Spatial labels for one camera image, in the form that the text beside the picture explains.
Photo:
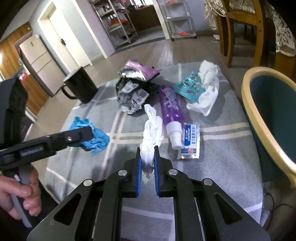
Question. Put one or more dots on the purple foil packet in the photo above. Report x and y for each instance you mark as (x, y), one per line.
(138, 69)

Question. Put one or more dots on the purple toothpaste tube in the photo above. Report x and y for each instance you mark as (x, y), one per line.
(170, 104)

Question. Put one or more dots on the person's dark clothing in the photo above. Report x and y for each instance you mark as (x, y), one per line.
(9, 231)

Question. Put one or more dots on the dark kitchen cabinet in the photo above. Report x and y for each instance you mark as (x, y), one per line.
(145, 20)

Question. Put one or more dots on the wooden chair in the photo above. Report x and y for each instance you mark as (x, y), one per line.
(232, 46)

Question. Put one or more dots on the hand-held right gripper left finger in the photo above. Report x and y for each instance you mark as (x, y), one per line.
(138, 171)

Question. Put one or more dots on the black mug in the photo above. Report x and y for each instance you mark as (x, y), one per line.
(81, 85)

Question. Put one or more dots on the white door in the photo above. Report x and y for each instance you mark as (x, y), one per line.
(67, 34)

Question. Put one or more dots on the white and blue sachet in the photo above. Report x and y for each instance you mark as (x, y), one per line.
(190, 141)

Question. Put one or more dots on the small white tissue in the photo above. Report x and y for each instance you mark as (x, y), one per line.
(150, 129)

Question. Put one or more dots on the teal blister pack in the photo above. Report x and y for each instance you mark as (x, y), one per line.
(188, 87)

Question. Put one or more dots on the wooden cabinet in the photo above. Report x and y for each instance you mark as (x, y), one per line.
(9, 46)

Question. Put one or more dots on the blue glove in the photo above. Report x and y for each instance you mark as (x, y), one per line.
(97, 141)

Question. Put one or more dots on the green bin with wooden rim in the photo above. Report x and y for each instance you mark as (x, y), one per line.
(272, 111)

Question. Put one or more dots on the metal shelf rack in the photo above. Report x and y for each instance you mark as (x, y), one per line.
(111, 27)

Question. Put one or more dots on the person's left hand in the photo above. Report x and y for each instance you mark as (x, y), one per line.
(13, 187)

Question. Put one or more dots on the grey plaid cloth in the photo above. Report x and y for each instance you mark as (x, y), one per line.
(219, 150)

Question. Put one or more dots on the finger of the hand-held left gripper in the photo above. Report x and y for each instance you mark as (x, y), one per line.
(69, 139)

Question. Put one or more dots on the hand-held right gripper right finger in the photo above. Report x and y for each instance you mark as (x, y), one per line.
(156, 171)

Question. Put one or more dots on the lace tablecloth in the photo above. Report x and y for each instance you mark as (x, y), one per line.
(284, 34)

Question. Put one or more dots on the large white tissue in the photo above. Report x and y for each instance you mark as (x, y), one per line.
(208, 92)

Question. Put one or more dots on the beige refrigerator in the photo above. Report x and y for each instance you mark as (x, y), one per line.
(39, 62)

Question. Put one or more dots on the crumpled black labelled bag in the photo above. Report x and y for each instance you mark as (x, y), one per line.
(129, 92)

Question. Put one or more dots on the white trolley rack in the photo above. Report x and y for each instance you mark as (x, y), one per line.
(182, 23)

